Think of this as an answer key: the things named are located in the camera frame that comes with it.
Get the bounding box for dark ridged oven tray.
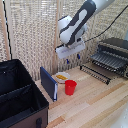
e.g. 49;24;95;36
90;51;128;73

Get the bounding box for yellow food pieces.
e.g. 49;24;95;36
56;74;68;81

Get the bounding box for red plastic cup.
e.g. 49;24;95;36
64;79;78;97

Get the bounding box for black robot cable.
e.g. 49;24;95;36
83;3;128;44

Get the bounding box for white bowl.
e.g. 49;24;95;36
54;71;71;84

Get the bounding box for black fabric storage box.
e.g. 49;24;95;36
0;58;50;128

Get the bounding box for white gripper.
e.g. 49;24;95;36
55;41;86;65

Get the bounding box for glass oven door black handle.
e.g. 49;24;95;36
79;63;113;86

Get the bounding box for blue book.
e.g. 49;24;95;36
39;66;59;102

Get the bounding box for black dish rack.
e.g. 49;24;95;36
89;37;128;80

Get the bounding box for woven folding screen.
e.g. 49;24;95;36
0;0;128;82

